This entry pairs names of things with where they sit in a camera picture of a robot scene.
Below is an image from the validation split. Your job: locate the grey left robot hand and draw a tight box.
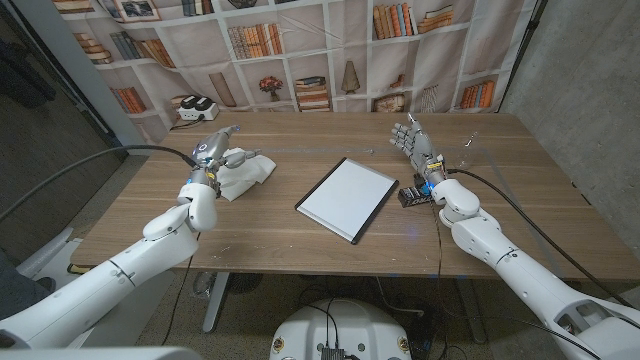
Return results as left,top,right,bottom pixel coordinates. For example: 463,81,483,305
187,124,264,189

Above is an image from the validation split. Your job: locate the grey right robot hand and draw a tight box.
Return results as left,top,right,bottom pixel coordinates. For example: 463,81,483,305
389,112,449,189

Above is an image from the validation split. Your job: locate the white cloth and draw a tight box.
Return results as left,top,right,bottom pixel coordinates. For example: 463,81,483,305
214,147,277,203

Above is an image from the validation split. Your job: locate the small whiteboard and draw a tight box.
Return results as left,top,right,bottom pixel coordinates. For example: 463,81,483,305
294,157,400,245

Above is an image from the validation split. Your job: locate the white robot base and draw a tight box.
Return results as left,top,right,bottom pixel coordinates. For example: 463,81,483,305
269,298,414,360

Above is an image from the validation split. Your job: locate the black whiteboard eraser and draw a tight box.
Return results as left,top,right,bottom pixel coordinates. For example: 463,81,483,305
397,185,434,209

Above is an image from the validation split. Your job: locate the white power strip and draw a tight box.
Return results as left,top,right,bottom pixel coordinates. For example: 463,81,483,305
177,102,220,122

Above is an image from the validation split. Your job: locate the printed bookshelf backdrop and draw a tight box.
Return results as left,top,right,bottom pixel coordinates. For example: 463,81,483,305
52,0,539,146

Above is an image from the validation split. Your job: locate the black backdrop stand pole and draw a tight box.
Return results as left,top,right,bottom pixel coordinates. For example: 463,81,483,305
498,0,549,114

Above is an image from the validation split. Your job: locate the grey table leg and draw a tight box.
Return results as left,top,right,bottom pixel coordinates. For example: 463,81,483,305
202,272,231,334
454,277,489,345

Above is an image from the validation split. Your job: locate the dark perforated partition panel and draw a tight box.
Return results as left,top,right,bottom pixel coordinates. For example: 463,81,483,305
0,0,126,251

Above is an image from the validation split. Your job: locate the white robot torso edge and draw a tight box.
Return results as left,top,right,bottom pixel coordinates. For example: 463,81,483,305
0,346,202,360

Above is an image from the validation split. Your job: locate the person in dark clothing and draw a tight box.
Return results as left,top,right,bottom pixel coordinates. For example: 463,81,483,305
0,248,57,322

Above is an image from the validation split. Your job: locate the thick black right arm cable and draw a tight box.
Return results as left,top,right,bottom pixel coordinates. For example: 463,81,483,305
446,168,640,310

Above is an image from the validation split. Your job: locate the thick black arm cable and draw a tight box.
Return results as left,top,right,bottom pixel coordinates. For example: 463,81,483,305
446,168,640,310
0,144,199,221

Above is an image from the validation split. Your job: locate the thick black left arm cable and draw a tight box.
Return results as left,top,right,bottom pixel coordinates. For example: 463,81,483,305
0,144,199,221

